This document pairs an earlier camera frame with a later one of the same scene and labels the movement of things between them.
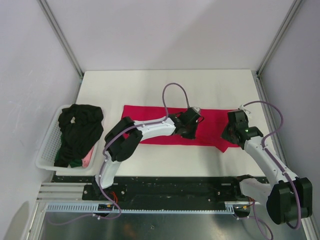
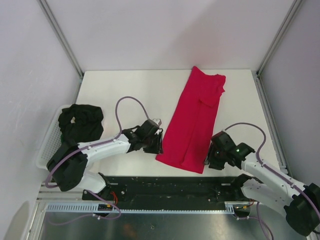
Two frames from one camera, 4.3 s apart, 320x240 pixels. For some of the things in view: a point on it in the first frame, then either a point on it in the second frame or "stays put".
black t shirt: x=81 y=126 stays put
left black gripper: x=190 y=135 -> x=157 y=148
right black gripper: x=224 y=135 -> x=209 y=158
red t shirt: x=209 y=131 -> x=184 y=143
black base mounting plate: x=159 y=189 stays put
